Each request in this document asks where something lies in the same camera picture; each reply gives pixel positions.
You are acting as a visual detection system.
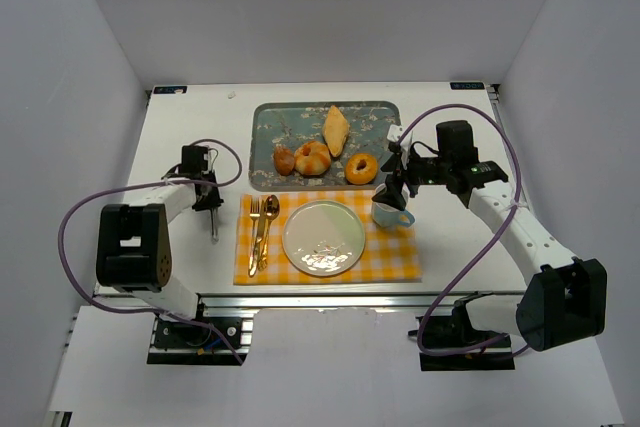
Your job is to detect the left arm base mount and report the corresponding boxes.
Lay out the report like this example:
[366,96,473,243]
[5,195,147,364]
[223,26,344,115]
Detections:
[146,301,255,366]

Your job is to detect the white blue mug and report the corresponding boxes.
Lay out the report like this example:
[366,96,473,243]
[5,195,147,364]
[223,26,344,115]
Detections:
[370,201,415,228]

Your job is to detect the gold spoon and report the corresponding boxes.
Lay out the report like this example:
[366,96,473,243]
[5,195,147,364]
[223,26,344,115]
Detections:
[258,195,280,271]

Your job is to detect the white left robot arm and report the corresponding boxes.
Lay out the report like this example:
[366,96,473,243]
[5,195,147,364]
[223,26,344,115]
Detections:
[96,144,223,320]

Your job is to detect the gold fork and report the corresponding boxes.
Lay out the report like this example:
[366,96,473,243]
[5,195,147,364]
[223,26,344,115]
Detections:
[248,197,261,278]

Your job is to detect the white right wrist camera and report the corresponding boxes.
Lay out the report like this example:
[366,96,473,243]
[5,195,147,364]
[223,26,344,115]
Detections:
[387,124,413,153]

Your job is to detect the orange bagel bread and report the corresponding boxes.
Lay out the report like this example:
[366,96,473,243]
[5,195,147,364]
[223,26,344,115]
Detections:
[345,153,378,185]

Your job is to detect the striped round bun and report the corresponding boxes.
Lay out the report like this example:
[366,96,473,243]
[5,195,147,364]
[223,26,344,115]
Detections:
[294,141,331,176]

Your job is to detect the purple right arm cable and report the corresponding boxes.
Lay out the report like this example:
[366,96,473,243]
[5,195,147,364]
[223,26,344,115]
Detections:
[399,103,532,358]

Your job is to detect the silver metal tongs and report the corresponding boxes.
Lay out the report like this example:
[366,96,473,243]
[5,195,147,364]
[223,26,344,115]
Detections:
[210,208,219,244]

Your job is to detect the floral blue serving tray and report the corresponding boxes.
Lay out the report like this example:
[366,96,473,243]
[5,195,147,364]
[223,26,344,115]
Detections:
[248,100,404,192]

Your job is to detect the white green ceramic plate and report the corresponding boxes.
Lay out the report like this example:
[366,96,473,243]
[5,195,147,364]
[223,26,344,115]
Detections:
[281,200,366,278]

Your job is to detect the small brown bread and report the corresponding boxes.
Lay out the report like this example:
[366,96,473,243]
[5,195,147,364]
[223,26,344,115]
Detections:
[273,145,295,176]

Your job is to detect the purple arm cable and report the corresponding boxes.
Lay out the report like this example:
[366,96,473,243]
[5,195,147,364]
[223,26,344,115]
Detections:
[57,138,246,366]
[399,103,532,358]

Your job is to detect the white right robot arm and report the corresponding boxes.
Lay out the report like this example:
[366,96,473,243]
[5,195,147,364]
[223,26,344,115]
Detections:
[373,120,607,352]

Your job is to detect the gold knife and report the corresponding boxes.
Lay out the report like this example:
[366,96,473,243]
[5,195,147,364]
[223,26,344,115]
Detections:
[253,197,269,269]

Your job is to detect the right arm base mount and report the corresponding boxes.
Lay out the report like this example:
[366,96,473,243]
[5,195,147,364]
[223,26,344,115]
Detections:
[419,294,515,372]

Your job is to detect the aluminium table edge rail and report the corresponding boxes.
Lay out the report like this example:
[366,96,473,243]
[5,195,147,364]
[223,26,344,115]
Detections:
[199,291,531,312]

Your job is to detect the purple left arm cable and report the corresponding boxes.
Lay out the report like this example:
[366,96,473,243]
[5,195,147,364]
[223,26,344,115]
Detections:
[57,138,246,366]

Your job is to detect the long pale bread loaf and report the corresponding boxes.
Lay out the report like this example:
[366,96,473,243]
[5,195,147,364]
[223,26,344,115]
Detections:
[322,105,350,158]

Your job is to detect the yellow checkered cloth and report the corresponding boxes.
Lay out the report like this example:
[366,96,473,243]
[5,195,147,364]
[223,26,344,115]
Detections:
[234,190,422,285]

